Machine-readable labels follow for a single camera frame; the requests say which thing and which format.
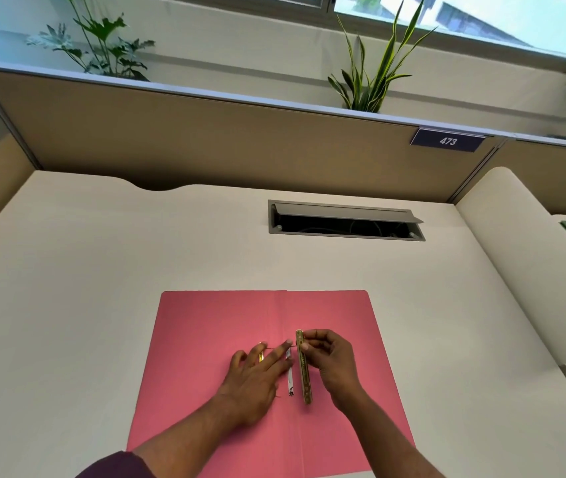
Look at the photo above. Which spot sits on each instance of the person's left forearm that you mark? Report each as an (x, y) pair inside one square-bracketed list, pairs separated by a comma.
[(188, 438)]

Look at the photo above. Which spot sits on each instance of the window with grey frame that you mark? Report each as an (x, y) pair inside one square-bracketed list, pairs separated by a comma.
[(487, 19)]

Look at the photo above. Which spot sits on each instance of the gold metal fastener bar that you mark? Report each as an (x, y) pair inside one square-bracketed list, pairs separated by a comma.
[(306, 378)]

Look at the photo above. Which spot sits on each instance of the person's left hand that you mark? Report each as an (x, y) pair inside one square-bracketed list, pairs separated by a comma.
[(245, 388)]

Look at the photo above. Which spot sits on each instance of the striped snake plant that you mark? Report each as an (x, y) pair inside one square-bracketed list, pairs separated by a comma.
[(370, 79)]

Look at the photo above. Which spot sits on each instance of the dark blue number sign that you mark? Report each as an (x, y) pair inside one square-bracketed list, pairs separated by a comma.
[(446, 140)]

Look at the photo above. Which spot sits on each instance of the person's right thumb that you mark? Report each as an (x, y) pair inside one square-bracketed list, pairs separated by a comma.
[(309, 347)]

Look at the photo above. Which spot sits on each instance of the person's right forearm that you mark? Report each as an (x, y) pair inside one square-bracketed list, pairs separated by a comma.
[(385, 435)]

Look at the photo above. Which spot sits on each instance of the person's left little finger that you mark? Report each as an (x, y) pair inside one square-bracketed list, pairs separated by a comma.
[(236, 364)]

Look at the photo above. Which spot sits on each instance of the pink file folder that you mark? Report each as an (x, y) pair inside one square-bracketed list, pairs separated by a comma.
[(203, 343)]

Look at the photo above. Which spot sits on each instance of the maroon sleeve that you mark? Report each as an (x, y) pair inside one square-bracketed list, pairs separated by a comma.
[(116, 466)]

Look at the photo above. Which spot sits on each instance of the small gold fastener clip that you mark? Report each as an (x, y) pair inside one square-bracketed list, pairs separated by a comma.
[(261, 354)]

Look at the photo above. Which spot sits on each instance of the narrow beige partition panel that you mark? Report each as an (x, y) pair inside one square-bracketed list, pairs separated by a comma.
[(551, 174)]

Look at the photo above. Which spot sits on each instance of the person's left thumb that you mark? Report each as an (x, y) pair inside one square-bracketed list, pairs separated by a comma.
[(288, 364)]

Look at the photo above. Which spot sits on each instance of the white fastener strip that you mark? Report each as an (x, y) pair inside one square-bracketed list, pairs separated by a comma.
[(290, 384)]

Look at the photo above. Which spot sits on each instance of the broad-leaf green plant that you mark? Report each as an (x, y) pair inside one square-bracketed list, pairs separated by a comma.
[(98, 44)]

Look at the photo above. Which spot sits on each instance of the person's right hand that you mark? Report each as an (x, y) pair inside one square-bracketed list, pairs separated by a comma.
[(335, 365)]

